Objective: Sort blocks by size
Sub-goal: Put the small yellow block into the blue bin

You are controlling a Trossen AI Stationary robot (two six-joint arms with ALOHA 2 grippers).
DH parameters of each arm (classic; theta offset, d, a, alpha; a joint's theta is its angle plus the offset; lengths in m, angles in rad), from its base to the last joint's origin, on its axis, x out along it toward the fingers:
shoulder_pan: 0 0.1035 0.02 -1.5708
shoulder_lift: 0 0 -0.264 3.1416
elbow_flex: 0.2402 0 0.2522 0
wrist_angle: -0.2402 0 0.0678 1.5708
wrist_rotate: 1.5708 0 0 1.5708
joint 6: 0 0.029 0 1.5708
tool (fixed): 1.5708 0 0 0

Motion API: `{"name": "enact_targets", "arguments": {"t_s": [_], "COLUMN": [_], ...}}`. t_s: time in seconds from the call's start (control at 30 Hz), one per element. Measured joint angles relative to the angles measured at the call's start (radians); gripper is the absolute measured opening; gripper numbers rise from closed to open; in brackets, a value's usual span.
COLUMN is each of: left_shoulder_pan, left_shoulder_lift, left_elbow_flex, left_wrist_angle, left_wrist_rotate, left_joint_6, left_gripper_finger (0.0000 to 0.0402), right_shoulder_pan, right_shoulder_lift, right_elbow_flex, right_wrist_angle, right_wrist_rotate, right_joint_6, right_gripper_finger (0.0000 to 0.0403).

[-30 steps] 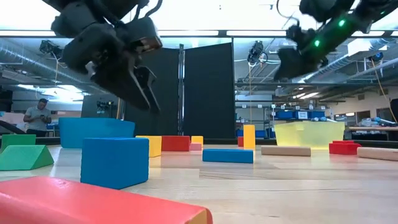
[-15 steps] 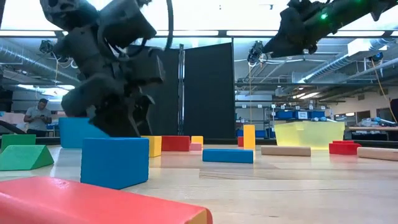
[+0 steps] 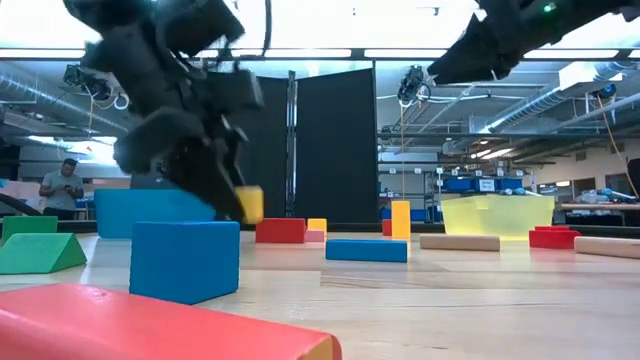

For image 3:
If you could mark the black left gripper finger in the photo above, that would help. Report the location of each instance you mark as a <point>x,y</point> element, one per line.
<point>232,160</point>
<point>205,180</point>

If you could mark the small yellow block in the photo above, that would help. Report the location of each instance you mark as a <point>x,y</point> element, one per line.
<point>251,204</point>

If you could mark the long blue block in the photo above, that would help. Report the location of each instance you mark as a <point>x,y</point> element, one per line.
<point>365,251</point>

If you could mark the tall yellow block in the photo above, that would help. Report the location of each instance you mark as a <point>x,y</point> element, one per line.
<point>400,220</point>

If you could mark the green triangular prism block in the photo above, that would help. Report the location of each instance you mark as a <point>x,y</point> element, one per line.
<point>35,257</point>

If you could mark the red arch block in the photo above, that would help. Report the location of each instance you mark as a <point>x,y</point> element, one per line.
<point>552,239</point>

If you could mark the long wooden block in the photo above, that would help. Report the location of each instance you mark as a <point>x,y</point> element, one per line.
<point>460,243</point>
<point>607,247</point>

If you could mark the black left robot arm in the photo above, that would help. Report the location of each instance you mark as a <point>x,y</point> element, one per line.
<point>130,55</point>

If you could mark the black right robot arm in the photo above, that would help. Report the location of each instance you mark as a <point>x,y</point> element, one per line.
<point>575,20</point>

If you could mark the black partition panel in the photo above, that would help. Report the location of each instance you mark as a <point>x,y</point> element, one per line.
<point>270,165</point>
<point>335,150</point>

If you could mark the blue cube block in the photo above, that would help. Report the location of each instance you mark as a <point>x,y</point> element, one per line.
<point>185,262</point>

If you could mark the blue plastic bin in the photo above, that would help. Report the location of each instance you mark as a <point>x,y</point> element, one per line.
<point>125,210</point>

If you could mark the red rectangular block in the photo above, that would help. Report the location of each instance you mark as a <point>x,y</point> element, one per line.
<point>280,231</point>

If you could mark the small yellow cube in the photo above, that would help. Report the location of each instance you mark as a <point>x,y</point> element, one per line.
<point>317,225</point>

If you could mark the small pink block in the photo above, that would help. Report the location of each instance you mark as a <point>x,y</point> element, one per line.
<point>315,236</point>

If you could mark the white ceiling unit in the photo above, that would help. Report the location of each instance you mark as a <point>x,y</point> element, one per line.
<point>587,75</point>

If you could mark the person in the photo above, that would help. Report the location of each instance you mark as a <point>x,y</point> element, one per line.
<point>61,192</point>

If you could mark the shelf with blue bins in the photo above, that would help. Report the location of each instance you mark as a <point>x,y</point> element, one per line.
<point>480,185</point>

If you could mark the black curved bar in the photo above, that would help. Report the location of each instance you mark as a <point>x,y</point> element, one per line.
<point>20,205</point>

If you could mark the translucent yellow plastic bin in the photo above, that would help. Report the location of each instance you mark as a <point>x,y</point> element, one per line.
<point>495,215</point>

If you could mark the green rectangular block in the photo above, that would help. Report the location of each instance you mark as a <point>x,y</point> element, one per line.
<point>30,224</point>

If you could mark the large red block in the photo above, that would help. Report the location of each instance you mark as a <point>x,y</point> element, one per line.
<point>125,325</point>

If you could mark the small red block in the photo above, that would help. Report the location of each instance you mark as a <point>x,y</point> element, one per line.
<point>386,227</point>

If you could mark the background workbench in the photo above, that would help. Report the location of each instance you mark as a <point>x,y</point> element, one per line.
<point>600,206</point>

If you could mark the dark chair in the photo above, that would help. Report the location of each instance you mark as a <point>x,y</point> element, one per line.
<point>634,175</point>

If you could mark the silver partition post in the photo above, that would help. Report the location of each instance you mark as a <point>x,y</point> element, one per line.
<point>291,150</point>

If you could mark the black ceiling camera cluster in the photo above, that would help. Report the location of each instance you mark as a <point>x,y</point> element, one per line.
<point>87,80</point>
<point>412,82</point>

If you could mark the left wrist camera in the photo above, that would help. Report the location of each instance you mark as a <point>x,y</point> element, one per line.
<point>235,90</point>

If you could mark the silver ventilation duct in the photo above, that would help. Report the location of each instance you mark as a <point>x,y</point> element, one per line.
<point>50,97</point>
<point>540,102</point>

